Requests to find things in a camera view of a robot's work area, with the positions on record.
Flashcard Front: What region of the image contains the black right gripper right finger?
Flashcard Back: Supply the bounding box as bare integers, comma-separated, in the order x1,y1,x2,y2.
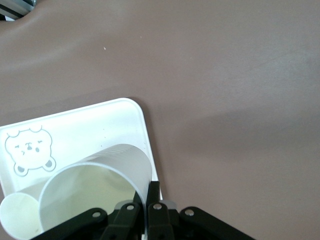
146,181,174,240

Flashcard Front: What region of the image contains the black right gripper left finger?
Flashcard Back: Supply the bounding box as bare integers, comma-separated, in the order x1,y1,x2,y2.
99,190,147,240

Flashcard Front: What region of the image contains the white plastic cup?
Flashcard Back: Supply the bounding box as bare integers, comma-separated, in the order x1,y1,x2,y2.
0,192,42,239
38,143,154,238

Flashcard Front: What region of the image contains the cream tray with bear print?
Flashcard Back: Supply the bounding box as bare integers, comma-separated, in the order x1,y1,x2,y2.
0,97,165,203

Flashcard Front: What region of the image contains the brown table cover mat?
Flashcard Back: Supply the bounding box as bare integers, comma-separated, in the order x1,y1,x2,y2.
0,0,320,240

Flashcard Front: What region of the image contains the aluminium profile post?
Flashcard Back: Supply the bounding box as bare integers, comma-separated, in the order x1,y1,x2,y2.
0,0,38,21

